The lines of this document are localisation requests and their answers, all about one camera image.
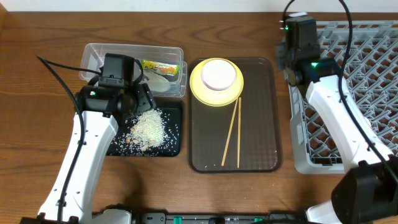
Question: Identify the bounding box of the white rice bowl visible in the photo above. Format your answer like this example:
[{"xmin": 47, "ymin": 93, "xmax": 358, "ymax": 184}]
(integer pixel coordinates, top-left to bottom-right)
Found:
[{"xmin": 201, "ymin": 59, "xmax": 237, "ymax": 91}]

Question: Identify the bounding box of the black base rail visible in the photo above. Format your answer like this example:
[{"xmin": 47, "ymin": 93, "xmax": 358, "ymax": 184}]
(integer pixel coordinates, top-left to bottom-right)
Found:
[{"xmin": 132, "ymin": 212, "xmax": 307, "ymax": 224}]

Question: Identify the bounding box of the yellow plate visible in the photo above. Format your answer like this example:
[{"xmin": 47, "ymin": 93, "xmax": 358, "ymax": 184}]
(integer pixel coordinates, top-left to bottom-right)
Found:
[{"xmin": 190, "ymin": 58, "xmax": 244, "ymax": 107}]

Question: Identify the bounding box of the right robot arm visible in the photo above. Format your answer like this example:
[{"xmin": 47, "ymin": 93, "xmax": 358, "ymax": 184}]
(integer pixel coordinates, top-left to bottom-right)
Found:
[{"xmin": 277, "ymin": 14, "xmax": 397, "ymax": 223}]

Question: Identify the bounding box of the clear plastic waste bin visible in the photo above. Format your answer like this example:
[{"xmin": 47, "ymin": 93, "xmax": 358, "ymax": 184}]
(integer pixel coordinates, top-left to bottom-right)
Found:
[{"xmin": 80, "ymin": 43, "xmax": 188, "ymax": 98}]

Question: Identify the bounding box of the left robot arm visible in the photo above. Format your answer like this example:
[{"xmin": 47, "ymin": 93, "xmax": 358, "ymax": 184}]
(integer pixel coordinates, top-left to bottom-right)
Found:
[{"xmin": 21, "ymin": 53, "xmax": 156, "ymax": 223}]

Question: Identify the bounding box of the black waste tray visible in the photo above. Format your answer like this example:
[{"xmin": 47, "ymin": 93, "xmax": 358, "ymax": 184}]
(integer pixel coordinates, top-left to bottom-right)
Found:
[{"xmin": 105, "ymin": 99, "xmax": 183, "ymax": 157}]

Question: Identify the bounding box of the green orange snack wrapper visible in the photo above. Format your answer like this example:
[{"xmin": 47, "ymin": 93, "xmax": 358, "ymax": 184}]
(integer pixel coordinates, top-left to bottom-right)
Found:
[{"xmin": 141, "ymin": 59, "xmax": 180, "ymax": 76}]

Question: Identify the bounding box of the leftover rice pile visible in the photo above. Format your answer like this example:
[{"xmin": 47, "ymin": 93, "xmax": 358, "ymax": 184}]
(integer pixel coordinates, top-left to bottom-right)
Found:
[{"xmin": 110, "ymin": 108, "xmax": 181, "ymax": 156}]

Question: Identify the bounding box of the grey dishwasher rack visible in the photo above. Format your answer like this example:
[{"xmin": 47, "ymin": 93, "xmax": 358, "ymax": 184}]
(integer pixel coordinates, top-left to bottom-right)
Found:
[{"xmin": 289, "ymin": 21, "xmax": 397, "ymax": 174}]

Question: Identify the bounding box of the brown serving tray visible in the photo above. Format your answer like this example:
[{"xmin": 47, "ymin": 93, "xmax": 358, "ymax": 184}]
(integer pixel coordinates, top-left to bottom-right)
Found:
[{"xmin": 189, "ymin": 57, "xmax": 282, "ymax": 174}]

